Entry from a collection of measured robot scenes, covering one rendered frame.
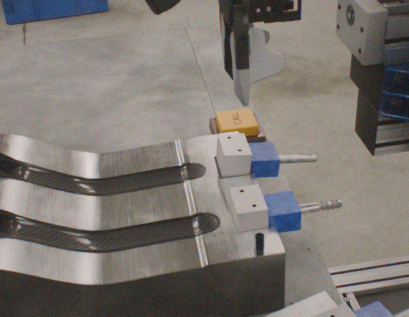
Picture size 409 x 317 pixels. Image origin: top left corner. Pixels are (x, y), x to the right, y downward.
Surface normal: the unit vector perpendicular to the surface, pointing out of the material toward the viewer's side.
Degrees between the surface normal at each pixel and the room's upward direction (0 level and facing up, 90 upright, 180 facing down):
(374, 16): 90
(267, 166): 92
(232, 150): 6
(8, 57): 0
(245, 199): 0
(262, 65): 77
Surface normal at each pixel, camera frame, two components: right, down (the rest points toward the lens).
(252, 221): 0.16, 0.54
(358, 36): -0.98, 0.14
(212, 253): -0.05, -0.83
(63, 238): 0.40, -0.76
